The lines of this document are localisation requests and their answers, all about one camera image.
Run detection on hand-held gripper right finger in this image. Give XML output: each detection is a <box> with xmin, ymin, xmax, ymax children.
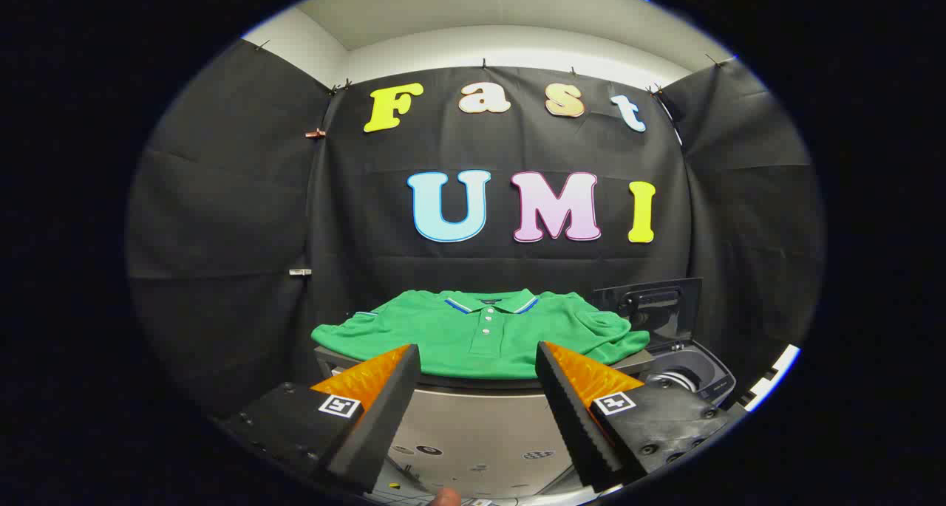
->
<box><xmin>534</xmin><ymin>340</ymin><xmax>732</xmax><ymax>493</ymax></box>

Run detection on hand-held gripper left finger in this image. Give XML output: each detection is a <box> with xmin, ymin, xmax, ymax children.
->
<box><xmin>214</xmin><ymin>343</ymin><xmax>422</xmax><ymax>494</ymax></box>

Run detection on green polo shirt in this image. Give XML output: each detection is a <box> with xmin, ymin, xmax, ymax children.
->
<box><xmin>310</xmin><ymin>288</ymin><xmax>651</xmax><ymax>380</ymax></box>

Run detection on dark washing machine lid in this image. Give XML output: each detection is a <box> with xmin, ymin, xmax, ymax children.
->
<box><xmin>591</xmin><ymin>277</ymin><xmax>703</xmax><ymax>344</ymax></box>

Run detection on grey cabinet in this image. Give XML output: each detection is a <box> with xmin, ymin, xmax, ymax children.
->
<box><xmin>314</xmin><ymin>343</ymin><xmax>659</xmax><ymax>501</ymax></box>

